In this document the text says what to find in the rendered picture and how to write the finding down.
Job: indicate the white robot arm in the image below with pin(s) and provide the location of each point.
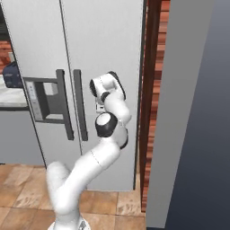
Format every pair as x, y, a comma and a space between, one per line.
90, 167

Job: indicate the plain grey fridge door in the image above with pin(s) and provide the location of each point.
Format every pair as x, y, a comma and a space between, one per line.
107, 36

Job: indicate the grey fridge door with dispenser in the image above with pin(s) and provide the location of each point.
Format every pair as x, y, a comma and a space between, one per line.
36, 36

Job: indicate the brown wooden side panel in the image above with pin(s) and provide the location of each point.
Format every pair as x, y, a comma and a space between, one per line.
149, 90

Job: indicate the grey water dispenser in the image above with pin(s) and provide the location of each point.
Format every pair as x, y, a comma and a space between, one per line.
40, 99

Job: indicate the grey base cabinet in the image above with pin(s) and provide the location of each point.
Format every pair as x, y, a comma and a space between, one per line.
16, 137

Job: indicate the dark blue toaster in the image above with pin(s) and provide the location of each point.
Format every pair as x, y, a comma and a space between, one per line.
12, 76

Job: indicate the small pale container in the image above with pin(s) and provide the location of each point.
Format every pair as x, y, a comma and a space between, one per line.
11, 57

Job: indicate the dark wall cabinet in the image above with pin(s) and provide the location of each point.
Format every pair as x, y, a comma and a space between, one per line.
3, 27

